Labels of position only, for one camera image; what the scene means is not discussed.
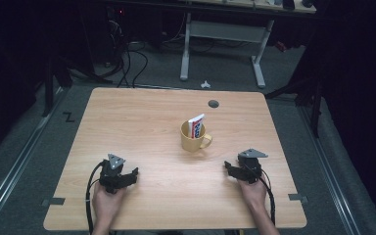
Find grey tape strip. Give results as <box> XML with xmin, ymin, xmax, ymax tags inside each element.
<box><xmin>41</xmin><ymin>197</ymin><xmax>67</xmax><ymax>208</ymax></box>
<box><xmin>288</xmin><ymin>193</ymin><xmax>309</xmax><ymax>206</ymax></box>

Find black metal stand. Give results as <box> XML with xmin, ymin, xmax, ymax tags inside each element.
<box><xmin>264</xmin><ymin>76</ymin><xmax>325</xmax><ymax>139</ymax></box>
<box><xmin>41</xmin><ymin>57</ymin><xmax>73</xmax><ymax>118</ymax></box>

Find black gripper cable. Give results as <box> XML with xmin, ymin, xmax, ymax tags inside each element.
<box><xmin>84</xmin><ymin>160</ymin><xmax>108</xmax><ymax>235</ymax></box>
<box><xmin>257</xmin><ymin>167</ymin><xmax>277</xmax><ymax>227</ymax></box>

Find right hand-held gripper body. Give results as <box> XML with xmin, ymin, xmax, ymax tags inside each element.
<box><xmin>237</xmin><ymin>148</ymin><xmax>269</xmax><ymax>184</ymax></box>

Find small red object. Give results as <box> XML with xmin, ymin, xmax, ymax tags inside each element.
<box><xmin>274</xmin><ymin>40</ymin><xmax>289</xmax><ymax>54</ymax></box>

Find person's left hand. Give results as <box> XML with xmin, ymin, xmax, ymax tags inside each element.
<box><xmin>92</xmin><ymin>186</ymin><xmax>127</xmax><ymax>229</ymax></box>

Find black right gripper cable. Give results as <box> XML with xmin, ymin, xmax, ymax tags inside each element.
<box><xmin>257</xmin><ymin>167</ymin><xmax>277</xmax><ymax>227</ymax></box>

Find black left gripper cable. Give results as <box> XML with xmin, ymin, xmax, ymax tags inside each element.
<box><xmin>84</xmin><ymin>160</ymin><xmax>108</xmax><ymax>235</ymax></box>

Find yellow mug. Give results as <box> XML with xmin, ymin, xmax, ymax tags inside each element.
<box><xmin>179</xmin><ymin>119</ymin><xmax>213</xmax><ymax>154</ymax></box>

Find black floor cables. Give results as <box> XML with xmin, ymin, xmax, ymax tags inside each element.
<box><xmin>107</xmin><ymin>18</ymin><xmax>150</xmax><ymax>89</ymax></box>

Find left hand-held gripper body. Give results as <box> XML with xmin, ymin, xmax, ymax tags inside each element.
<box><xmin>98</xmin><ymin>153</ymin><xmax>126</xmax><ymax>194</ymax></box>

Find metal floor rail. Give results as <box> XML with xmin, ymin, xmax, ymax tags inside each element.
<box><xmin>0</xmin><ymin>87</ymin><xmax>71</xmax><ymax>229</ymax></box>
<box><xmin>298</xmin><ymin>106</ymin><xmax>362</xmax><ymax>235</ymax></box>

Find person's right hand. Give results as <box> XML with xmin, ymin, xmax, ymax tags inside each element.
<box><xmin>237</xmin><ymin>177</ymin><xmax>268</xmax><ymax>211</ymax></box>

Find white toothpaste tube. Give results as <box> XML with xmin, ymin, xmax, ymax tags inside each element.
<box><xmin>187</xmin><ymin>113</ymin><xmax>207</xmax><ymax>140</ymax></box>

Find desk with white legs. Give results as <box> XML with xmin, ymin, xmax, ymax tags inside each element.
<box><xmin>179</xmin><ymin>0</ymin><xmax>317</xmax><ymax>89</ymax></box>

